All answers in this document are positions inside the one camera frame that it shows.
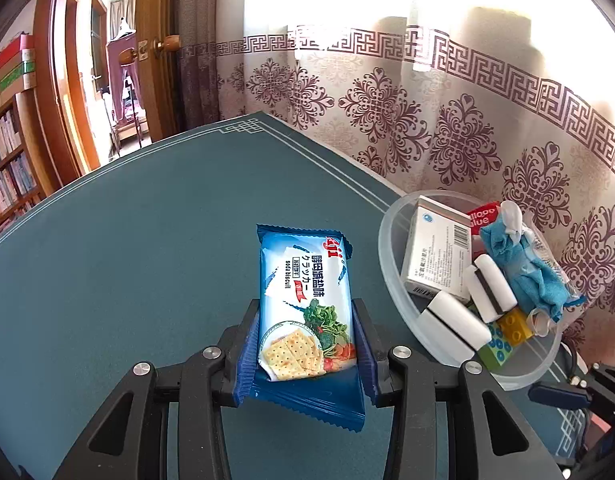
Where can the teal table mat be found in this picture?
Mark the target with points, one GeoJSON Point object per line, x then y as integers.
{"type": "Point", "coordinates": [137, 260]}

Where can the stack of coloured boxes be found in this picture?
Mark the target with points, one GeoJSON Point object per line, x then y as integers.
{"type": "Point", "coordinates": [9, 52]}

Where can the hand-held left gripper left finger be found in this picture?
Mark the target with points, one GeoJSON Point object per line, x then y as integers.
{"type": "Point", "coordinates": [227, 360]}

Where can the orange and yellow toy block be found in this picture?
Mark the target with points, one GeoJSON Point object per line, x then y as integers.
{"type": "Point", "coordinates": [517, 327]}

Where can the blue hand towel white bow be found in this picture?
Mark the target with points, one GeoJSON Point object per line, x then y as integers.
{"type": "Point", "coordinates": [527, 270]}

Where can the wooden door frame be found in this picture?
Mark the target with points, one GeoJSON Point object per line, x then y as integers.
{"type": "Point", "coordinates": [62, 85]}

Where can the clear plastic packet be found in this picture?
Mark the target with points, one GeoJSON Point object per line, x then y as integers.
{"type": "Point", "coordinates": [542, 245]}

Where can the green cardboard box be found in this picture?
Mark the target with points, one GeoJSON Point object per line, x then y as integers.
{"type": "Point", "coordinates": [14, 74]}

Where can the wooden door with knob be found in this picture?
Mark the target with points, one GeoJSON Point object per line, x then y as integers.
{"type": "Point", "coordinates": [157, 85]}

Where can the long white sponge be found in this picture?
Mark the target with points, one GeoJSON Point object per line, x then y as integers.
{"type": "Point", "coordinates": [455, 327]}

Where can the small white sponge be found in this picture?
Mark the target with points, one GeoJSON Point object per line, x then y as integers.
{"type": "Point", "coordinates": [490, 285]}

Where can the red glue packet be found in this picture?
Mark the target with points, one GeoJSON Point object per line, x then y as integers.
{"type": "Point", "coordinates": [482, 217]}

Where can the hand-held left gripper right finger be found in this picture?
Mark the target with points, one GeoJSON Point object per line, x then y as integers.
{"type": "Point", "coordinates": [382, 360]}

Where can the hanging mauve pants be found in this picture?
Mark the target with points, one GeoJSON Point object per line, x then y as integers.
{"type": "Point", "coordinates": [119, 75]}

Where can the green block blue dots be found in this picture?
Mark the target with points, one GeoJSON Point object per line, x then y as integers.
{"type": "Point", "coordinates": [497, 350]}

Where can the white medicine box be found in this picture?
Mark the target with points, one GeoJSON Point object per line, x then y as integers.
{"type": "Point", "coordinates": [432, 255]}

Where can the blue biscuit packet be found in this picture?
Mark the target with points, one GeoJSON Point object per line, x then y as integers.
{"type": "Point", "coordinates": [302, 290]}

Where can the brown cardboard box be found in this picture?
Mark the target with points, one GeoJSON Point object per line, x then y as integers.
{"type": "Point", "coordinates": [18, 89]}

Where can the wooden bench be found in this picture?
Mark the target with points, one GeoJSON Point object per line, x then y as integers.
{"type": "Point", "coordinates": [127, 130]}

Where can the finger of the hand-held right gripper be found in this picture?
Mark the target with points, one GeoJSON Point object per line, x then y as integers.
{"type": "Point", "coordinates": [557, 394]}

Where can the clear plastic bowl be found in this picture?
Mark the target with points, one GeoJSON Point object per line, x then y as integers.
{"type": "Point", "coordinates": [437, 350]}

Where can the patterned white curtain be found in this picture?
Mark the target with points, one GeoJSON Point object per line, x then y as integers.
{"type": "Point", "coordinates": [437, 110]}

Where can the wooden bookshelf with books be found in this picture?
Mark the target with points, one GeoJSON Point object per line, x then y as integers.
{"type": "Point", "coordinates": [7, 170]}

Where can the dark brown curtain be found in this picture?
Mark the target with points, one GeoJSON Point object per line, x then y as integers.
{"type": "Point", "coordinates": [197, 85]}

